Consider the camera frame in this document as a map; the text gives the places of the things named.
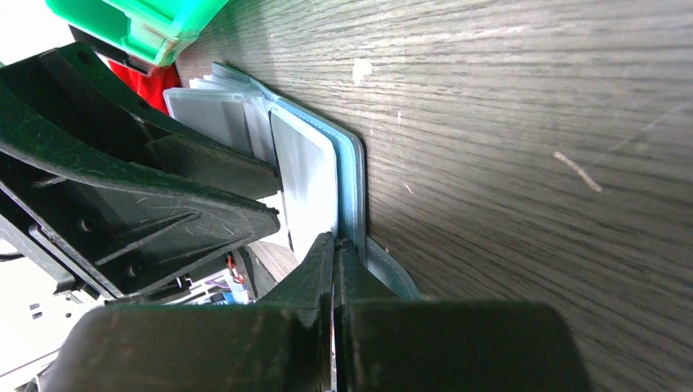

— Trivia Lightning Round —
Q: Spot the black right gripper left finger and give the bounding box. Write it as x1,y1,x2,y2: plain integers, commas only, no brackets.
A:
46,233,334,391

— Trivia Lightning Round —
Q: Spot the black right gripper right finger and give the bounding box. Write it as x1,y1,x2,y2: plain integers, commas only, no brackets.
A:
333,240,591,391

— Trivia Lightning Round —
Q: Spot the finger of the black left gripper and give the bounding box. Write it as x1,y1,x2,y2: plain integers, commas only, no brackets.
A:
1,42,280,199
1,88,279,298

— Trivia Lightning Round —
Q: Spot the blue card holder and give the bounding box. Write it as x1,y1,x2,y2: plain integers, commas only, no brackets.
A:
163,62,422,300

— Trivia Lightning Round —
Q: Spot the green bin with dark cards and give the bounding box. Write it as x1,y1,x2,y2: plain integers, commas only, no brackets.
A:
46,0,228,67

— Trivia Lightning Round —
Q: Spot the red cloth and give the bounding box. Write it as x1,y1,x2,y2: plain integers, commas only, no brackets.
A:
108,60,182,115

